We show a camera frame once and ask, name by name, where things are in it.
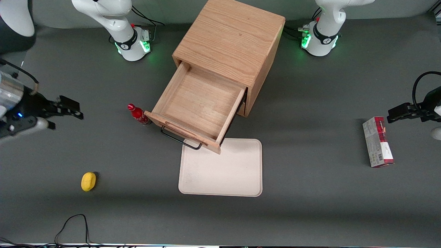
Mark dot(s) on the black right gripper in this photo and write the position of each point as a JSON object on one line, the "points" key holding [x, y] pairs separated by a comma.
{"points": [[33, 104]]}

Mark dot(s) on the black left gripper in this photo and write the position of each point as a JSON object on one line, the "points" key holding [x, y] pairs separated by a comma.
{"points": [[429, 104]]}

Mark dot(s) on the wooden drawer with shallow front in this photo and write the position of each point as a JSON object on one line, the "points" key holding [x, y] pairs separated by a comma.
{"points": [[200, 101]]}

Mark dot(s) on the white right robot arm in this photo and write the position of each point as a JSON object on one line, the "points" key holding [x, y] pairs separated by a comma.
{"points": [[113, 13]]}

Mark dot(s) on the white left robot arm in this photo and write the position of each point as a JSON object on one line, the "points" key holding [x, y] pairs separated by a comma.
{"points": [[327, 31]]}

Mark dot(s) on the wooden drawer with tall front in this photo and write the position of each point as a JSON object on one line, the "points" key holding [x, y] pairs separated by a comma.
{"points": [[242, 108]]}

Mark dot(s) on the wooden drawer cabinet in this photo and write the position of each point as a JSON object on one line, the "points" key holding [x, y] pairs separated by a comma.
{"points": [[231, 38]]}

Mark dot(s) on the grey and red carton box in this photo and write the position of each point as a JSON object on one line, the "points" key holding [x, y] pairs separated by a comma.
{"points": [[375, 144]]}

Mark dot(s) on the yellow lemon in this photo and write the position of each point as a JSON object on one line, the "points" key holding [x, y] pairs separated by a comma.
{"points": [[88, 181]]}

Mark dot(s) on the red cola bottle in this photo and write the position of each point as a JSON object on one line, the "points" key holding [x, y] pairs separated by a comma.
{"points": [[137, 113]]}

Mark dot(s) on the beige plastic tray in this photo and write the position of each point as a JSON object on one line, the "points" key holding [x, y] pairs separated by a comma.
{"points": [[220, 172]]}

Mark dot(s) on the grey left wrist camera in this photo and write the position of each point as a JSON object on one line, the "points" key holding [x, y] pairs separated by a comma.
{"points": [[437, 133]]}

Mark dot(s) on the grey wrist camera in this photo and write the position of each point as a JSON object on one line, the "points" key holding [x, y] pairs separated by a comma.
{"points": [[437, 133], [27, 125]]}

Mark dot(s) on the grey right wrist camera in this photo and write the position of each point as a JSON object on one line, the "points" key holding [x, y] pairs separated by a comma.
{"points": [[27, 125]]}

